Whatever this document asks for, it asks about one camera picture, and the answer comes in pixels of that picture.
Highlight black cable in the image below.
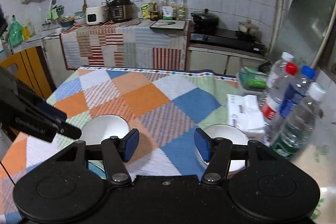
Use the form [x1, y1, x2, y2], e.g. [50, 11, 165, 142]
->
[0, 160, 13, 184]

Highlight white bowl with dark rim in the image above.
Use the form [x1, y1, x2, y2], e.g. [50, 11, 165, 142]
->
[79, 114, 130, 147]
[195, 124, 250, 172]

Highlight green hanging cloth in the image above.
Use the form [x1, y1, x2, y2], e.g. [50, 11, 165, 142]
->
[49, 6, 65, 20]

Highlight metal sheet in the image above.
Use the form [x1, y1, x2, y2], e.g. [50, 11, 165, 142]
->
[268, 0, 336, 69]

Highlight stack of counter bowls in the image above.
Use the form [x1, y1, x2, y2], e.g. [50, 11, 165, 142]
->
[73, 10, 87, 25]

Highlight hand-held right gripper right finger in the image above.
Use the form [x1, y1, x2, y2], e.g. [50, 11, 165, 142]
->
[194, 128, 285, 185]

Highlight yellow-green food packet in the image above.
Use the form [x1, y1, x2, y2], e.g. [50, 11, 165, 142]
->
[141, 3, 153, 20]

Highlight black pressure cooker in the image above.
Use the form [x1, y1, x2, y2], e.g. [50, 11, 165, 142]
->
[109, 0, 133, 23]

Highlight black gas stove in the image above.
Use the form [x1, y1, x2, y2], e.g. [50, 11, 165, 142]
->
[189, 27, 266, 52]

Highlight white tissue pack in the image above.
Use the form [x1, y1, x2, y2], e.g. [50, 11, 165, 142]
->
[227, 93, 266, 136]

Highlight grey cutting board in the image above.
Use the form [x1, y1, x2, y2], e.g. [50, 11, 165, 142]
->
[150, 20, 187, 30]

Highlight yellow wooden chair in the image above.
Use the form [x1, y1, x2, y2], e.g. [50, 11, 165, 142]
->
[0, 46, 57, 101]

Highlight cream base cabinet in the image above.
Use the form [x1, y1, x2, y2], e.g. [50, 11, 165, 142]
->
[188, 46, 267, 76]

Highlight black wok with lid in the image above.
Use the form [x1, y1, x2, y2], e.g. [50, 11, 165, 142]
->
[191, 9, 219, 30]

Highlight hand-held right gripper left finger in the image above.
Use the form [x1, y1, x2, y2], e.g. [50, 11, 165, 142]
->
[54, 129, 140, 186]

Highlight water bottle with green label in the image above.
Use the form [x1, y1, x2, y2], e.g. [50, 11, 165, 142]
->
[264, 82, 326, 160]

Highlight water bottle with blue cap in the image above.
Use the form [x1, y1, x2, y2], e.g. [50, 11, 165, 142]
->
[280, 65, 317, 119]

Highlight green plastic bag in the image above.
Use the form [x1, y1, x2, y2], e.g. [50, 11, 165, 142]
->
[8, 17, 24, 46]

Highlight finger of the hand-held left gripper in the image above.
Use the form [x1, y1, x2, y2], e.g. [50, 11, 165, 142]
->
[39, 101, 67, 123]
[56, 122, 82, 139]

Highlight blue basin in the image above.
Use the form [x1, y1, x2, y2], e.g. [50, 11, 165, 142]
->
[60, 17, 75, 28]

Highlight striped counter cloth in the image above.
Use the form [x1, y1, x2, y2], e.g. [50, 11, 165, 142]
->
[60, 18, 189, 71]

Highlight cream wall pipe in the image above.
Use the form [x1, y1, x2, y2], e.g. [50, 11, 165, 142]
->
[273, 0, 286, 56]

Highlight green plastic basket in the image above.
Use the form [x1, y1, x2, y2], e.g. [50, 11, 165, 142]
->
[238, 67, 269, 90]

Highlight clear water bottle white cap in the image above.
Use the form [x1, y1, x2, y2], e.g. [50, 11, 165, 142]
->
[259, 51, 294, 109]

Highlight water bottle with red cap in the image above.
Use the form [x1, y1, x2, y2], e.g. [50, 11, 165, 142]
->
[261, 62, 300, 125]

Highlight blue plate with fried egg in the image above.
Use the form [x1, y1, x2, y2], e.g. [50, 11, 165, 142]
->
[88, 160, 107, 180]

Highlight white rice cooker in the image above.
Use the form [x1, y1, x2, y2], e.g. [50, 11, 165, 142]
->
[86, 6, 109, 26]

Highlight checkered tablecloth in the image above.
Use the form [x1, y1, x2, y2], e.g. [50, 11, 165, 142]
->
[0, 66, 265, 215]

